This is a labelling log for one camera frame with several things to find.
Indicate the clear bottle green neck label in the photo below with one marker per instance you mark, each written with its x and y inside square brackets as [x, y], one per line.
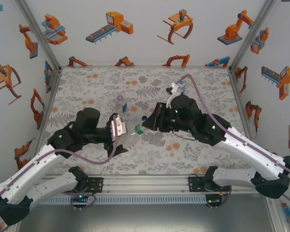
[138, 129]

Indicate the clear bottle bright blue label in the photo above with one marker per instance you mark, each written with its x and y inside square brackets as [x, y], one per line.
[182, 90]

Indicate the light blue bottle cap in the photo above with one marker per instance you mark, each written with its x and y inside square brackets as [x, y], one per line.
[181, 83]

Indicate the clear bottle dark blue label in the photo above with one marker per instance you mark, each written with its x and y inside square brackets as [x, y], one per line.
[120, 104]

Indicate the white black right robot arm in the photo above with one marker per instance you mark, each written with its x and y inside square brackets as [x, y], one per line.
[232, 177]

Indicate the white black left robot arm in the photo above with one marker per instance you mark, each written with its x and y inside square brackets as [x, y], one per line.
[50, 187]

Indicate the floral patterned tablecloth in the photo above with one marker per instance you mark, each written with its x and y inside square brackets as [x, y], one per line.
[99, 84]

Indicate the small circuit board green light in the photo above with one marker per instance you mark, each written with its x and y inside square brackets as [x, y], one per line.
[213, 201]
[80, 197]

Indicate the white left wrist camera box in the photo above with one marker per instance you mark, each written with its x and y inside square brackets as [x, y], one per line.
[118, 128]

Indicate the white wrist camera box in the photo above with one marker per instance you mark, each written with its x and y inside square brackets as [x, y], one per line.
[175, 88]
[118, 128]

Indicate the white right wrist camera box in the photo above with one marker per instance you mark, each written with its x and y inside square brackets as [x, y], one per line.
[175, 88]

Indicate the aluminium table edge rail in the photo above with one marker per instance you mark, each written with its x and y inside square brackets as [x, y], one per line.
[238, 96]
[145, 66]
[52, 94]

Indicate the wide aluminium extrusion rail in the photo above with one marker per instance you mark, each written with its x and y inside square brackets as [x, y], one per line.
[147, 184]

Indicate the aluminium frame post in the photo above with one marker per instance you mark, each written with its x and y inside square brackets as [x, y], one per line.
[38, 33]
[276, 215]
[253, 33]

